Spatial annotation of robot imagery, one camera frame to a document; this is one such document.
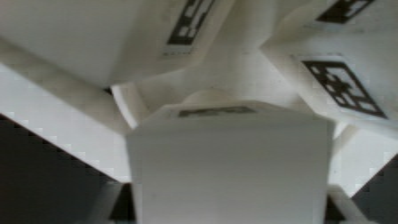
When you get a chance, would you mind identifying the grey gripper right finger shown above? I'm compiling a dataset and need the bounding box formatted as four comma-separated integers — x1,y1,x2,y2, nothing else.
325,185,378,224

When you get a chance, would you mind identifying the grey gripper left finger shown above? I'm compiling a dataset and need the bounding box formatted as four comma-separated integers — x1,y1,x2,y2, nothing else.
87,181,138,224

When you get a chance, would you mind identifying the white round stool seat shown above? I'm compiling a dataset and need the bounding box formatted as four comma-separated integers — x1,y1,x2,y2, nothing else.
108,0,357,141

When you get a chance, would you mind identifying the white U-shaped fence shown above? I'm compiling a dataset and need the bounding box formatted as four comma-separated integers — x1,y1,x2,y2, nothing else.
0,39,398,194

